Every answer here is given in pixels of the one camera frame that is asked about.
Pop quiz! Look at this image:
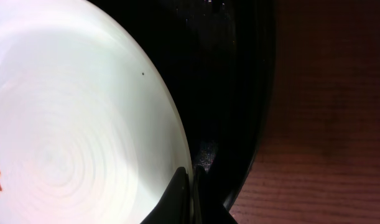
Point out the black round tray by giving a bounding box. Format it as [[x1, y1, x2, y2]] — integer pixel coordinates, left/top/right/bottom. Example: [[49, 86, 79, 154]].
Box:
[[95, 0, 276, 209]]

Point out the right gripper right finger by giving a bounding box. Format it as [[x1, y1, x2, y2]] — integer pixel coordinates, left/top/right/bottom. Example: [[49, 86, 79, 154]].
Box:
[[194, 166, 237, 224]]

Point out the light blue plate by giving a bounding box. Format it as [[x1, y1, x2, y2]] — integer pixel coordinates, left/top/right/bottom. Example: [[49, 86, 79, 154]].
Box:
[[0, 1, 192, 223]]

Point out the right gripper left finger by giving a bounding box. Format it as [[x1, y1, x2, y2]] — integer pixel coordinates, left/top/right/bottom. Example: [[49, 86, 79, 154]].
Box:
[[141, 167, 190, 224]]

